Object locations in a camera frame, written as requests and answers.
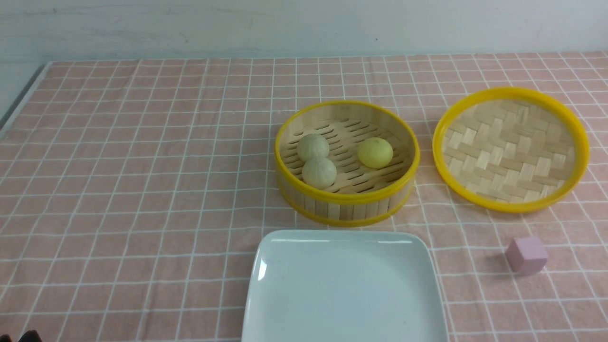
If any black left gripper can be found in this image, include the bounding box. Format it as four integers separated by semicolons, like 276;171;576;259
18;330;39;342

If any white steamed bun front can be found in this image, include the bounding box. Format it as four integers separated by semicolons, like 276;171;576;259
302;157;337;189

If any white steamed bun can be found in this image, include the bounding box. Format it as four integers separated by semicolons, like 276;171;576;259
297;133;330;162
302;157;337;189

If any yellow steamed bun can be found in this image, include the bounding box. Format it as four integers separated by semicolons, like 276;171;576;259
357;138;393;169

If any white square plate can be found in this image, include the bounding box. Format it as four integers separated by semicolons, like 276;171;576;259
241;229;450;342

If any pink checkered tablecloth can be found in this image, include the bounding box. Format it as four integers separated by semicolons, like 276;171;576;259
0;51;607;342

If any bamboo steamer basket yellow rim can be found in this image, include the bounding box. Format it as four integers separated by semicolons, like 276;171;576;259
274;100;420;227

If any pink cube block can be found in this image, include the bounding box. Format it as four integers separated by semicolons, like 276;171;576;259
504;236;549;275

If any woven bamboo steamer lid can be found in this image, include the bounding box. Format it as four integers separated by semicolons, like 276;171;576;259
432;87;590;213

